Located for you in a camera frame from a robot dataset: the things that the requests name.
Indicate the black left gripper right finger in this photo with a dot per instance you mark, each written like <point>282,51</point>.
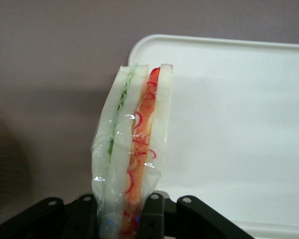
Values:
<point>152,219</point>

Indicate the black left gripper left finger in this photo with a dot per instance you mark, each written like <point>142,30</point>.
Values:
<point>82,219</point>

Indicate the triangle sandwich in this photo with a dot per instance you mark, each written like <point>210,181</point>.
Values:
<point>119,154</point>

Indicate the beige plastic tray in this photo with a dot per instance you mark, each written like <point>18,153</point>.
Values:
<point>226,124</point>

